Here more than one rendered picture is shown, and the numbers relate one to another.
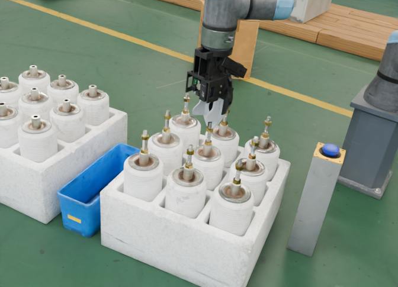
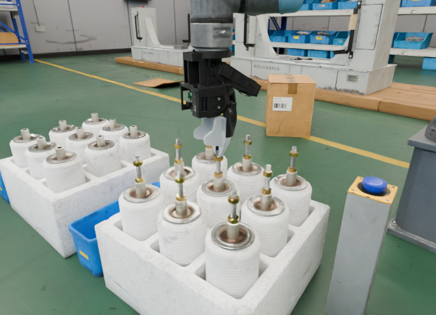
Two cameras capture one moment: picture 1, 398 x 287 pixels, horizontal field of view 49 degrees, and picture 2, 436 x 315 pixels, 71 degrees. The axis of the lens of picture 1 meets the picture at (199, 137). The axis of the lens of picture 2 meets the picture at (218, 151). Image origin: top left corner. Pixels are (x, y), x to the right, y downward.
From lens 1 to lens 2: 0.50 m
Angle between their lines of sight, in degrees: 17
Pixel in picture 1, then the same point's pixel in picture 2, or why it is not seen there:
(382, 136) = not seen: outside the picture
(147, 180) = (139, 214)
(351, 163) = (414, 214)
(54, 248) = (57, 286)
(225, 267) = not seen: outside the picture
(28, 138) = (47, 168)
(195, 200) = (186, 242)
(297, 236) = (336, 302)
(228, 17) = (214, 2)
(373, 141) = not seen: outside the picture
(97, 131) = (130, 168)
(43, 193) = (58, 225)
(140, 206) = (127, 245)
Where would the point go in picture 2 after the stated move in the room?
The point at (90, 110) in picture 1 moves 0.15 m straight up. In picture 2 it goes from (128, 148) to (122, 101)
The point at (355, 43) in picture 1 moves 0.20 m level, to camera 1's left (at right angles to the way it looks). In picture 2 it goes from (417, 108) to (383, 106)
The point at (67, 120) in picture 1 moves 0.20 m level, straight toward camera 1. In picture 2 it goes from (96, 154) to (67, 189)
